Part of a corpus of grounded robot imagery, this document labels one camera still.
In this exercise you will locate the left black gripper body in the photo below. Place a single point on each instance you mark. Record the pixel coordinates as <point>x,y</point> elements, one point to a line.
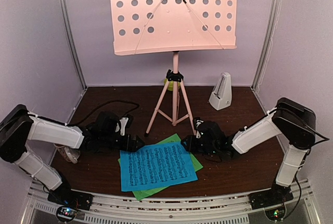
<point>107,141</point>

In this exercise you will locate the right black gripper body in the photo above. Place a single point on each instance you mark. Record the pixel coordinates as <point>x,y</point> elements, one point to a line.
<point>209,148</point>

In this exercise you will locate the blue sheet music paper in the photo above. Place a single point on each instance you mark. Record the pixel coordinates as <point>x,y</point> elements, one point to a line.
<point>158,166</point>

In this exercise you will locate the pink music stand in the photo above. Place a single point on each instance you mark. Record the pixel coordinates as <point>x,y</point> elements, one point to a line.
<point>153,26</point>

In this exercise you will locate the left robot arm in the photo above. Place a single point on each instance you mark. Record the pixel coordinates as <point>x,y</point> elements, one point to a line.
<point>21,127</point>

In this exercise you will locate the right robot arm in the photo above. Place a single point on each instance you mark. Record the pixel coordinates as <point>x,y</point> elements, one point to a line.
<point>295,122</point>

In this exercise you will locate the white patterned mug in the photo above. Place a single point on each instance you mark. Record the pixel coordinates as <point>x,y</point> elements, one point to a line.
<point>71,155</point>

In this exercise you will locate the white metronome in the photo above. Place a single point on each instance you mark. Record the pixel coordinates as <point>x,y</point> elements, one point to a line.
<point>221,96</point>

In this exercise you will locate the green plastic bowl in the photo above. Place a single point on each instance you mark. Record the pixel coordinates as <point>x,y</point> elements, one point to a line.
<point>170,84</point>

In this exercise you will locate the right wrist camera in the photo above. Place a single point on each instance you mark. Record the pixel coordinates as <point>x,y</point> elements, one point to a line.
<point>198,125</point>

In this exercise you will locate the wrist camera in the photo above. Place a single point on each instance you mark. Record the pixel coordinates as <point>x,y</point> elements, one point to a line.
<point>125,122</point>
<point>198,125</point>

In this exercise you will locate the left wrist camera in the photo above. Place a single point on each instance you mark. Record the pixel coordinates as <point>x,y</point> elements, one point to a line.
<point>125,122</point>

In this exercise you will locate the aluminium front rail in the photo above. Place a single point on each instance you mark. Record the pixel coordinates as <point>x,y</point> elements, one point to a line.
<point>230,208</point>

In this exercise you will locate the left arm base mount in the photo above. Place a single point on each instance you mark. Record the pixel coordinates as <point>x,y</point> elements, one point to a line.
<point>70,202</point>

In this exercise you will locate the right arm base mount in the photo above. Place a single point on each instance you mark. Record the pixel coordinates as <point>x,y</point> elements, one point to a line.
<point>272,201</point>

